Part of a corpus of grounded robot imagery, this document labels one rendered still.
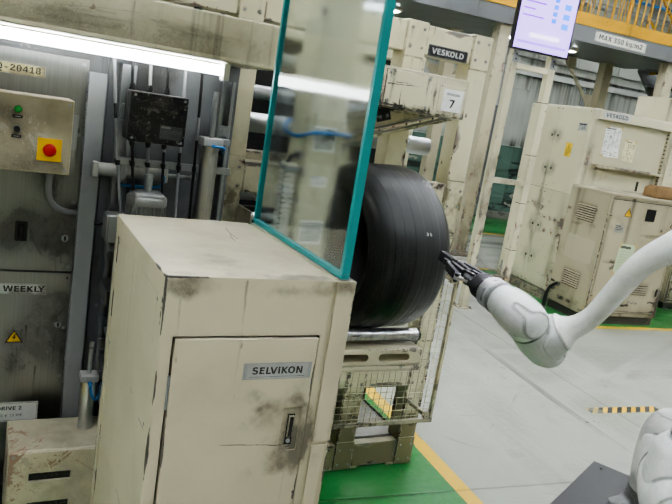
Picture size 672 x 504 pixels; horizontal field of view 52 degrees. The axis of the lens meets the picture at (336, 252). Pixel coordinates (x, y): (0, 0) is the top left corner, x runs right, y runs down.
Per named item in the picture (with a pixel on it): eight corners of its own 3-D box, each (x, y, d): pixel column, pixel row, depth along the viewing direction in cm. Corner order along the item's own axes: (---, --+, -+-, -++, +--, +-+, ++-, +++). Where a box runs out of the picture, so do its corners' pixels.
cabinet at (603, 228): (582, 324, 649) (614, 193, 624) (543, 304, 701) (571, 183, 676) (654, 327, 684) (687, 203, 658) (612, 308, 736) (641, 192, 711)
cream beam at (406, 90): (320, 96, 234) (327, 52, 231) (292, 92, 255) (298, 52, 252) (464, 121, 261) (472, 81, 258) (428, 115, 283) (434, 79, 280)
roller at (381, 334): (330, 343, 220) (331, 329, 220) (323, 340, 224) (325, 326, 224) (421, 342, 236) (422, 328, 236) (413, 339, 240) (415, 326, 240)
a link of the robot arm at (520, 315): (477, 302, 180) (499, 330, 187) (514, 332, 167) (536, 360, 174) (507, 273, 180) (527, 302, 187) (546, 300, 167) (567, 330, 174)
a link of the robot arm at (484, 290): (492, 283, 179) (479, 273, 184) (482, 314, 182) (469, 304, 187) (519, 284, 183) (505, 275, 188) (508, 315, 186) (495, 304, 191)
